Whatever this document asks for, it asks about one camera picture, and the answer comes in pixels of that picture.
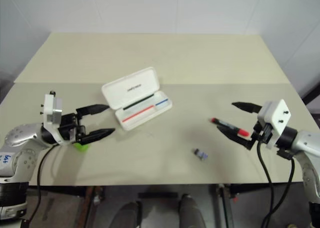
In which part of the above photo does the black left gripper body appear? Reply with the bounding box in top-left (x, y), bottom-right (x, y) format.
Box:
top-left (57, 112), bottom-right (88, 145)

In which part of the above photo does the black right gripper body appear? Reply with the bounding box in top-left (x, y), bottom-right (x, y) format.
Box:
top-left (250, 120), bottom-right (275, 145)

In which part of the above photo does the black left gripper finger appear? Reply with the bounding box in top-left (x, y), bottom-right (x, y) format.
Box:
top-left (75, 103), bottom-right (110, 119)
top-left (79, 128), bottom-right (117, 146)

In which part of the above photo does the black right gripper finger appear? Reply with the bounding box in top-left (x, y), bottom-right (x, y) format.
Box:
top-left (216, 124), bottom-right (256, 152)
top-left (231, 101), bottom-right (262, 114)

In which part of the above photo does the white open pencil case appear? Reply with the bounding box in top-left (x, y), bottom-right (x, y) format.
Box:
top-left (101, 67), bottom-right (173, 132)

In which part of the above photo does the red and black marker pen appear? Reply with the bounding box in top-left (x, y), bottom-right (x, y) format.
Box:
top-left (209, 117), bottom-right (251, 137)

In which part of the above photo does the small green block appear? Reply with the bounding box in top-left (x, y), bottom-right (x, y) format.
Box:
top-left (72, 142), bottom-right (90, 153)

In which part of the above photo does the black slanted stand leg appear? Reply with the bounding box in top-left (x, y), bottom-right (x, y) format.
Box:
top-left (300, 82), bottom-right (320, 106)

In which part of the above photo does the dark grey rounded shape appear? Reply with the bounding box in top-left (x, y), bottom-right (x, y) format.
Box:
top-left (176, 193), bottom-right (208, 228)

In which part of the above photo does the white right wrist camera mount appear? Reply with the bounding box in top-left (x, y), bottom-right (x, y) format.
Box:
top-left (257, 98), bottom-right (293, 149)

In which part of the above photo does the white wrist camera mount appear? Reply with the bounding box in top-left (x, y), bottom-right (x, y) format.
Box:
top-left (257, 98), bottom-right (293, 149)
top-left (40, 90), bottom-right (74, 146)

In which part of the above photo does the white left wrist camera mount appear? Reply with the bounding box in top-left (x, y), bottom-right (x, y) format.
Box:
top-left (40, 90), bottom-right (74, 146)

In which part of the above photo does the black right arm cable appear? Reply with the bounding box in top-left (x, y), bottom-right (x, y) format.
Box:
top-left (255, 139), bottom-right (296, 228)

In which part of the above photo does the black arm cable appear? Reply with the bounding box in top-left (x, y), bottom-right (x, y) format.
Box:
top-left (255, 139), bottom-right (296, 228)
top-left (24, 145), bottom-right (60, 228)

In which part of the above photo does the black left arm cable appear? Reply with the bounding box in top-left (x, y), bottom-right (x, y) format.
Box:
top-left (24, 145), bottom-right (60, 228)

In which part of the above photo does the black table frame beam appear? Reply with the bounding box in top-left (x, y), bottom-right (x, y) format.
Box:
top-left (26, 183), bottom-right (305, 197)

